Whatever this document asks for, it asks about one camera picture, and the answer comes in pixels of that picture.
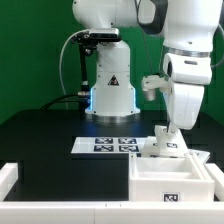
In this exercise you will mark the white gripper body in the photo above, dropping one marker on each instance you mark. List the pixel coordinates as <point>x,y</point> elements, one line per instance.
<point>183,104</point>

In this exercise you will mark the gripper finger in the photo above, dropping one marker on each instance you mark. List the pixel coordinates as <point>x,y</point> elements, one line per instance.
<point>170,127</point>

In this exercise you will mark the white right fence block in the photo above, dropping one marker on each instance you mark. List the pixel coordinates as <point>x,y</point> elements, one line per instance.
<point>218,176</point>

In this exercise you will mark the white door panel with peg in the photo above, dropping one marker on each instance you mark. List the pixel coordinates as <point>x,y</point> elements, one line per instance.
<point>203,156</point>

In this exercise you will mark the white fence block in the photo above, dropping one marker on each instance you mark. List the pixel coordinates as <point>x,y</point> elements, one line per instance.
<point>8,178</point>
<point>218,176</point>

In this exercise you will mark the black camera stand pole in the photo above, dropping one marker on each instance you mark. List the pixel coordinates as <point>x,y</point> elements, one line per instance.
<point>84,79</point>

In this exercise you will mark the white marker base sheet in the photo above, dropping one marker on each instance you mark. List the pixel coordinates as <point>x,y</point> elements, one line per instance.
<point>83,145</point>

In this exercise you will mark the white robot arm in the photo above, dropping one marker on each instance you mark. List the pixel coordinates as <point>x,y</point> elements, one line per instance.
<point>187,26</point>

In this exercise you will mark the white left fence block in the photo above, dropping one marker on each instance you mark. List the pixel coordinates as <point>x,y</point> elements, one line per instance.
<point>8,178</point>

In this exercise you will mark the white cabinet top block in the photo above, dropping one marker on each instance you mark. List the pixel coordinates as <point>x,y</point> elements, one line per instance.
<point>150,147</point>

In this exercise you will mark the white cabinet body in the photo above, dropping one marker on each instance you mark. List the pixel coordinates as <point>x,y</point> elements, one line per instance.
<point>158,179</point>

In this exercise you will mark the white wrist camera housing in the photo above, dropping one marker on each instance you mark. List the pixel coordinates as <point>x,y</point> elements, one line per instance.
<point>152,83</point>

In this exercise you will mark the white front fence rail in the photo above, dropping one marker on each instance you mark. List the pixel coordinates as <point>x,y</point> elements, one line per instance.
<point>111,213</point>

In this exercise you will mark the black camera on stand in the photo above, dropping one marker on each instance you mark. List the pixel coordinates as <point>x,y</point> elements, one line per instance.
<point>98,35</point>

